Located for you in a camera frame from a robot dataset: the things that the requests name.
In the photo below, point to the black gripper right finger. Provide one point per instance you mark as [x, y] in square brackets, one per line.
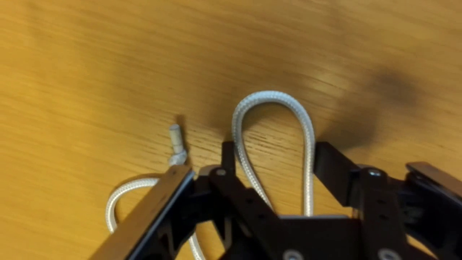
[335, 170]

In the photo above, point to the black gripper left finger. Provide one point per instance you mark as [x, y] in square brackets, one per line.
[228, 157]

